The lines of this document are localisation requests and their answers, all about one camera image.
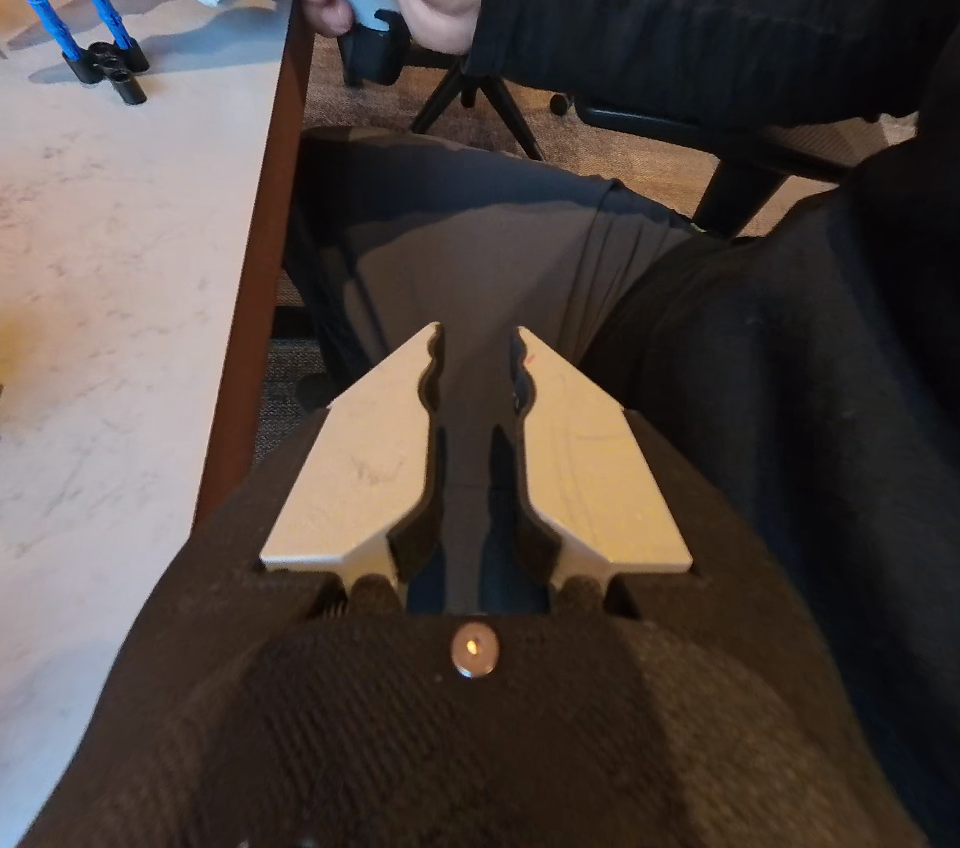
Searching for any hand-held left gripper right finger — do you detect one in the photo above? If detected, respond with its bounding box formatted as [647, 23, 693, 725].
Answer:
[510, 325, 696, 582]

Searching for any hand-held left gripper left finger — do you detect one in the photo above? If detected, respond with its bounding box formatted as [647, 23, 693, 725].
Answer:
[258, 320, 450, 582]

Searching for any black connector piece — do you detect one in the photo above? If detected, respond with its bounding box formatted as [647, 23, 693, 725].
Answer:
[63, 38, 151, 106]

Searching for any black mesh armrest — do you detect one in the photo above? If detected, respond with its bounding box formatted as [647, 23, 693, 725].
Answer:
[573, 98, 920, 241]

